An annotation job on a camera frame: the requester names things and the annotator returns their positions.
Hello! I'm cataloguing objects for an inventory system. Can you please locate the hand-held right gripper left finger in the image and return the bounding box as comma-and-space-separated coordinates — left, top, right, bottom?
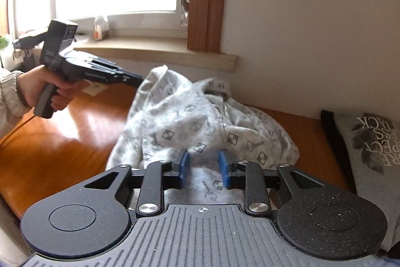
84, 150, 190, 218

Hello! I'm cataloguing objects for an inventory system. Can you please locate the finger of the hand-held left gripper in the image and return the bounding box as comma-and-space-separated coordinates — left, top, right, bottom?
107, 67, 144, 88
91, 56, 126, 70

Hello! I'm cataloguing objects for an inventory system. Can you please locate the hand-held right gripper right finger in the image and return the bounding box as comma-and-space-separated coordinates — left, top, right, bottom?
218, 150, 316, 219

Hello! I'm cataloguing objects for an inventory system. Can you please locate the white patterned garment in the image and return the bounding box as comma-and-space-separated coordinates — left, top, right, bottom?
104, 65, 301, 205

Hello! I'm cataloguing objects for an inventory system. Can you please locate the person's left hand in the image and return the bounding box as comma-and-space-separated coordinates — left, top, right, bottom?
18, 65, 82, 112

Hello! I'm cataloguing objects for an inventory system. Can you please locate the small clear bottle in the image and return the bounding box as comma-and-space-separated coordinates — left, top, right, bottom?
93, 16, 110, 41

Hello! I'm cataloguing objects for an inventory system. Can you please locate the beige window sill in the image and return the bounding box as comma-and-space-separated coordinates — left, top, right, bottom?
72, 36, 239, 74

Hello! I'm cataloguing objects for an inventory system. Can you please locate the black device on stand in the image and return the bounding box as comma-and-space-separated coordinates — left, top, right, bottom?
12, 29, 48, 70

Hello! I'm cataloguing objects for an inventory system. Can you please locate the grey printed pillow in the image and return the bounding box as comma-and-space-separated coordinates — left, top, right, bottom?
320, 110, 400, 252

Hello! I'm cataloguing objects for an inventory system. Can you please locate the window handle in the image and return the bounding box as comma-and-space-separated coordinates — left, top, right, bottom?
180, 0, 191, 29

